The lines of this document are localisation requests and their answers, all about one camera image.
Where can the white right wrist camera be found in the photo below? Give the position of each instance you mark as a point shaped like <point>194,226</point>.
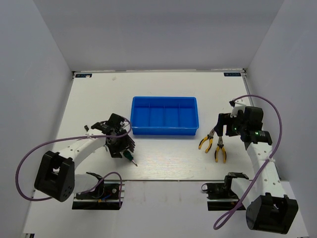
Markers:
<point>237,105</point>

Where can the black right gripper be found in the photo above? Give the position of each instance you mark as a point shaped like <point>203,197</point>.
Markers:
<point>225,119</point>

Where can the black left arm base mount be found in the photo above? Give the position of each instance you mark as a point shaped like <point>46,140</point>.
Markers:
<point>108,196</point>

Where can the blue label sticker right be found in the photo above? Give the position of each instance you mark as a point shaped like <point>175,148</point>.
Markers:
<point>232,74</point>

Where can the blue label sticker left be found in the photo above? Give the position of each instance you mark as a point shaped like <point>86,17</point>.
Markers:
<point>83,75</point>

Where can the yellow black long-nose pliers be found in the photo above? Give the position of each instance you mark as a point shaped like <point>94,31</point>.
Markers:
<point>209,139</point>

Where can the green hex key set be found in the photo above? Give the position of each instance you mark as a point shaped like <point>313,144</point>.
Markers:
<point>129,144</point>

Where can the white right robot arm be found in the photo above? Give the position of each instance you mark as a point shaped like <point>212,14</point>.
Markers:
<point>268,207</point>

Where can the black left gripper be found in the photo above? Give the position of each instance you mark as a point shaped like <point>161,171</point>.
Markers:
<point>115,151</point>

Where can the blue label sticker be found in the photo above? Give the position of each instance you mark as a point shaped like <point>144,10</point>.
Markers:
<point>232,74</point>
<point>83,75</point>

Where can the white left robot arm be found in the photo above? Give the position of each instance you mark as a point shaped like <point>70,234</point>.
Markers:
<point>56,176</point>

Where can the blue plastic divided bin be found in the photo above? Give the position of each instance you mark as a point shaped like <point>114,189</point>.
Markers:
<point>164,116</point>

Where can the green stubby screwdriver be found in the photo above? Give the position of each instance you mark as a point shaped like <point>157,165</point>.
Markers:
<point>129,156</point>

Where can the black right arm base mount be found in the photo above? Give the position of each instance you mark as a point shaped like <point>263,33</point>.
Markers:
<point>218,197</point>

